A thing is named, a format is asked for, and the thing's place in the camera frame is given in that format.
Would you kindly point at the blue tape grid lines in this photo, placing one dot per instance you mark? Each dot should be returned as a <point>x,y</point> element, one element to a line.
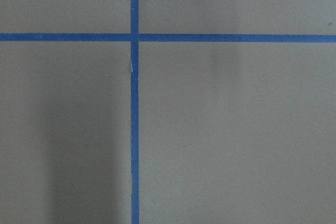
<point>134,37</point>

